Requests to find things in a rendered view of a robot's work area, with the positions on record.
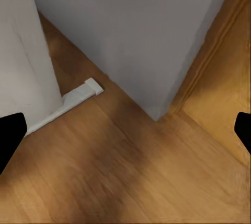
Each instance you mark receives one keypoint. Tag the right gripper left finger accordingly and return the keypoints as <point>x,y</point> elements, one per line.
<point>12,130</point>

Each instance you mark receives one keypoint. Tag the desk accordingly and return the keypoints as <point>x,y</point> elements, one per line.
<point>27,80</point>

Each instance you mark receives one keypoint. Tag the door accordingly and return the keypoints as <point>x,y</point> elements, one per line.
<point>218,85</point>

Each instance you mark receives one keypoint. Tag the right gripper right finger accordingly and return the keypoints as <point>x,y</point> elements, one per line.
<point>243,129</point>

